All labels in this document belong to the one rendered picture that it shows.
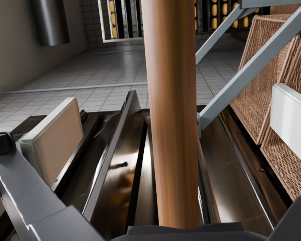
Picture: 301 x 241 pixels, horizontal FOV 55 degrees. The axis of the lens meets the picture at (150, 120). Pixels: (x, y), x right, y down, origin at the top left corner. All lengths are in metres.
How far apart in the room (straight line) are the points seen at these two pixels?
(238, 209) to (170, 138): 0.78
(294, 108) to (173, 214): 0.10
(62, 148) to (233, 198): 0.85
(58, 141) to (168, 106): 0.07
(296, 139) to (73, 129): 0.13
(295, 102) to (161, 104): 0.07
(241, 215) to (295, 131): 0.76
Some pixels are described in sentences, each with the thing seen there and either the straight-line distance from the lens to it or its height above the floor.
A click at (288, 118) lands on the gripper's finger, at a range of 0.18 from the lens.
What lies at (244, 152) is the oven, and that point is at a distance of 1.26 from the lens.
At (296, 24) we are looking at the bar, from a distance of 0.58.
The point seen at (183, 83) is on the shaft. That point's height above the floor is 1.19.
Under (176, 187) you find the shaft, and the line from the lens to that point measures 0.20.
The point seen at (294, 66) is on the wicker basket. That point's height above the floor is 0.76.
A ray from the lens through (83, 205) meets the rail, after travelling 0.77.
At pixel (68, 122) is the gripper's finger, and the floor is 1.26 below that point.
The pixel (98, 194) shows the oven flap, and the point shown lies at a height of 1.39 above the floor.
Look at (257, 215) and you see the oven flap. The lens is 0.91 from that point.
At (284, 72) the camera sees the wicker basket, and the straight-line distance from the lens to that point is 1.19.
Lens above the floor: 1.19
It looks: 4 degrees up
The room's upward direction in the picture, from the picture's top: 93 degrees counter-clockwise
